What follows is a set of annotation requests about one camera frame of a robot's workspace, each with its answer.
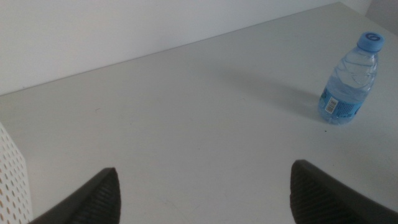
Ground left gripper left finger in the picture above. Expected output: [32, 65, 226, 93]
[27, 167, 121, 224]

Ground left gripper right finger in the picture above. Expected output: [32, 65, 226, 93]
[289, 159, 398, 224]

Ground clear water bottle blue cap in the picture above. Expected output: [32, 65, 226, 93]
[317, 31, 386, 126]

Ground white perforated plastic basket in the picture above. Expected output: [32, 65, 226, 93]
[0, 122, 34, 224]

